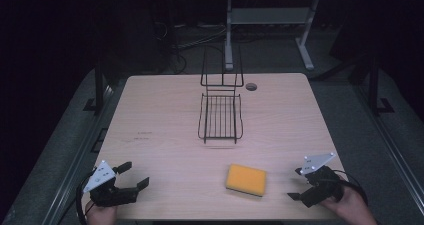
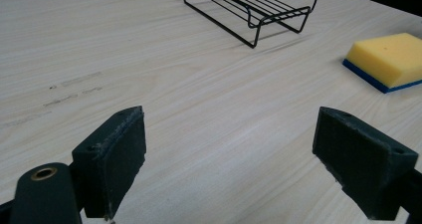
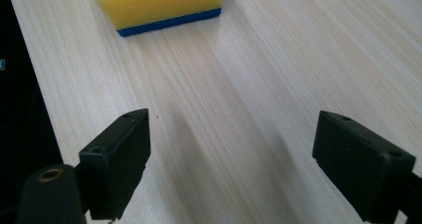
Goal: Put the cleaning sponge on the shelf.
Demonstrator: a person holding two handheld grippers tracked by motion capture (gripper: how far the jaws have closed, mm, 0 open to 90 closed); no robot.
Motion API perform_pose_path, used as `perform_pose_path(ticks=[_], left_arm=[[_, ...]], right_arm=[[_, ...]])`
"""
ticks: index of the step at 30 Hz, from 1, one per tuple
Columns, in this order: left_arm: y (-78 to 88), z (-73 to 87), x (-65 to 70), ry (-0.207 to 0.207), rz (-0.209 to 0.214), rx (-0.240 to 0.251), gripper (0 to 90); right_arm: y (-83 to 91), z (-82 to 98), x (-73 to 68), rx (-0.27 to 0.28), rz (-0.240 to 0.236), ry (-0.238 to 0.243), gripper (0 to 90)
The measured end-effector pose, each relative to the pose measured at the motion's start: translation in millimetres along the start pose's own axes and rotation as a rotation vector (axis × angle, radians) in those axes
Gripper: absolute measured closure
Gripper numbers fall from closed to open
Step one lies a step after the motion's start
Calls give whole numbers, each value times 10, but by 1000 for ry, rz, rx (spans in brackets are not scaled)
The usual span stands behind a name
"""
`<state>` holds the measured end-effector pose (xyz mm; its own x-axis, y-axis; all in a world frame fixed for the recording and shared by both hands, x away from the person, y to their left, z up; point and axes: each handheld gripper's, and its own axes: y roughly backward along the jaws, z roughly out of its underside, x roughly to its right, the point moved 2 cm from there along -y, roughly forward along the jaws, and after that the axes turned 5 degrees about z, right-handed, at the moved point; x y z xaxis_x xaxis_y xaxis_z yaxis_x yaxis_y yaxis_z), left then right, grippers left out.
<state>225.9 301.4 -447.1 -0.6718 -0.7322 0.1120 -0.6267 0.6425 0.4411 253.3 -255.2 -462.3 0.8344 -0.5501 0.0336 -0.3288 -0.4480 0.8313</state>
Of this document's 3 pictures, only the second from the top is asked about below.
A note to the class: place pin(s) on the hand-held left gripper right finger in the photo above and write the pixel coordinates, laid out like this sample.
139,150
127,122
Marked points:
361,164

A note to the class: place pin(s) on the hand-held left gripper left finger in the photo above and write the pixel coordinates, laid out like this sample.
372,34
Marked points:
112,164

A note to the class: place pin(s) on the yellow sponge with blue base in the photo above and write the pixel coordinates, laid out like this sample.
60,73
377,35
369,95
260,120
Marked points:
388,59

